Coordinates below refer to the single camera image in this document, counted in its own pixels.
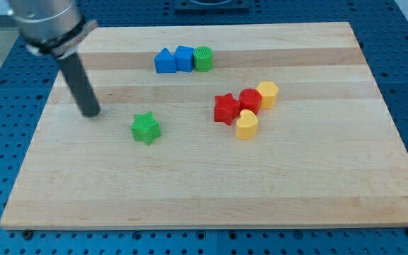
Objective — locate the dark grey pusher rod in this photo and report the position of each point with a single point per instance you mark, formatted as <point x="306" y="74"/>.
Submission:
<point x="75" y="76"/>

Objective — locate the green star block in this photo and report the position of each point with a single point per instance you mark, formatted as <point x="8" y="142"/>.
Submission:
<point x="145" y="128"/>

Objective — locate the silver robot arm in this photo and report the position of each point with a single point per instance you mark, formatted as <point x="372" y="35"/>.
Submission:
<point x="57" y="28"/>

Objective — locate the red star block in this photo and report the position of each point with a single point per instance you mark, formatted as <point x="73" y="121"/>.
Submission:
<point x="226" y="108"/>

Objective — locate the blue triangle block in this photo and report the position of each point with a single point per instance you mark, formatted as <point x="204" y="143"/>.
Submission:
<point x="165" y="62"/>

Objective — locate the blue cube block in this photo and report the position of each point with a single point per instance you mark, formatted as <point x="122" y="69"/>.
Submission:
<point x="184" y="58"/>

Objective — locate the green cylinder block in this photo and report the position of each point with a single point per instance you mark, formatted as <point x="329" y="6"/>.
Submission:
<point x="203" y="59"/>

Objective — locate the red cylinder block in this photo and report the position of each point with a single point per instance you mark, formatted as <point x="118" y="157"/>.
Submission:
<point x="250" y="99"/>

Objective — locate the yellow heart block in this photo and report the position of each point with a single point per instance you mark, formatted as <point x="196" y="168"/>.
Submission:
<point x="246" y="125"/>

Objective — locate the yellow hexagon block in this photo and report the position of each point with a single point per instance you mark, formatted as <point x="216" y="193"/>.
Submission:
<point x="269" y="94"/>

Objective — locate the wooden board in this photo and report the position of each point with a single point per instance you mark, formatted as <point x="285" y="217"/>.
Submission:
<point x="327" y="155"/>

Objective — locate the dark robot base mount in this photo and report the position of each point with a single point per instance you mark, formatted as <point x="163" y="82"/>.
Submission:
<point x="183" y="6"/>

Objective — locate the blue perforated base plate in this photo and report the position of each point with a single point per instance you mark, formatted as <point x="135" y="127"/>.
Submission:
<point x="26" y="81"/>

